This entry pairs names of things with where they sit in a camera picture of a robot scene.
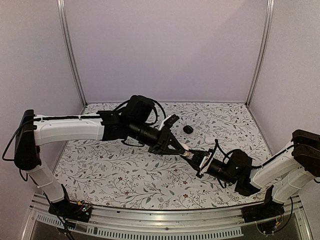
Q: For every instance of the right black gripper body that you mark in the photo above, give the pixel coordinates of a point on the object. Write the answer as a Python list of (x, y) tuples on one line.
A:
[(205, 154)]

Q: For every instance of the white round earbud case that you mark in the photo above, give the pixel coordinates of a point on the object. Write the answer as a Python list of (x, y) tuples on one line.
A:
[(187, 151)]

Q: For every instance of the aluminium frame post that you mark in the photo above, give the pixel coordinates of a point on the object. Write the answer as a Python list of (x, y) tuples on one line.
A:
[(262, 51), (62, 12)]

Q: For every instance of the left aluminium frame post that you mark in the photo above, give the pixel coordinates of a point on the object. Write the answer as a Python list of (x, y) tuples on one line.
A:
[(62, 12)]

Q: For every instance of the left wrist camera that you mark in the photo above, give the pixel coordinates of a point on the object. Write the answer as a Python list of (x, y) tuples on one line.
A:
[(168, 122)]

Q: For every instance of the black earbud charging case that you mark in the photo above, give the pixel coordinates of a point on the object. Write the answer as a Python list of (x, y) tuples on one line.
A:
[(188, 129)]

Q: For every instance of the front aluminium rail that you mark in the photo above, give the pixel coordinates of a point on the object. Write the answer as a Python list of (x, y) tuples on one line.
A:
[(113, 223)]

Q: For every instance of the white oval case lid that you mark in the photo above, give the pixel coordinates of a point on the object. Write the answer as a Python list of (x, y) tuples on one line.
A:
[(210, 140)]

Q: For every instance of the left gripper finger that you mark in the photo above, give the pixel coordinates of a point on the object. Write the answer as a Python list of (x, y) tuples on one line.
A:
[(174, 144), (169, 151)]

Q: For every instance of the floral tablecloth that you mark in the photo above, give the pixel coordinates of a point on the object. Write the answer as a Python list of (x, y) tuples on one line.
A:
[(111, 173)]

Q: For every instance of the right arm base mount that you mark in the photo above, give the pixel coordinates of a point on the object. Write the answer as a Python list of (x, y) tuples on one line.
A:
[(265, 210)]

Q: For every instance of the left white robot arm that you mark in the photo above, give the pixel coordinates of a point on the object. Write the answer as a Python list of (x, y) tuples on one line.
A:
[(129, 119)]

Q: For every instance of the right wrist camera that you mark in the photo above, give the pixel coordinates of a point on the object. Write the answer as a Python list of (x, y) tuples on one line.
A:
[(204, 165)]

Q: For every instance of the right aluminium frame post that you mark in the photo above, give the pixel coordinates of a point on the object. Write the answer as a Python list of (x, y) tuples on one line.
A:
[(262, 51)]

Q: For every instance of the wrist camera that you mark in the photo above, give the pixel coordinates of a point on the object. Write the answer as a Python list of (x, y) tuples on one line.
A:
[(168, 122), (204, 165)]

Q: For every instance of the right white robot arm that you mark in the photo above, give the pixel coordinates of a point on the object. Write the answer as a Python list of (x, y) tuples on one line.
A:
[(297, 163)]

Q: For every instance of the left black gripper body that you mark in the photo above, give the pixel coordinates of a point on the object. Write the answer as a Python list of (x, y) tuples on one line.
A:
[(161, 141)]

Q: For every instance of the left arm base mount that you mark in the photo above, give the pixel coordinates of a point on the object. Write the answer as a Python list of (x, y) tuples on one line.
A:
[(78, 211)]

